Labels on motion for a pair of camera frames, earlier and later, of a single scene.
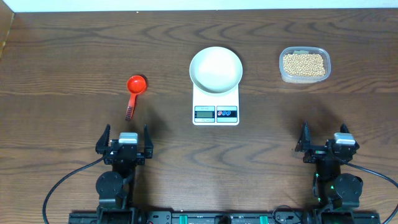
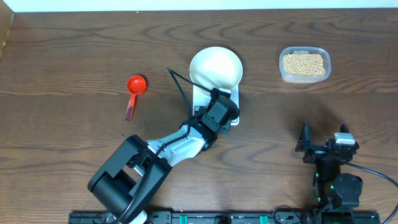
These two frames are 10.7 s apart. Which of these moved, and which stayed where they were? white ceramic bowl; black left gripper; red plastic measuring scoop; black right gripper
Moved: black left gripper
Stayed: black right gripper; white ceramic bowl; red plastic measuring scoop
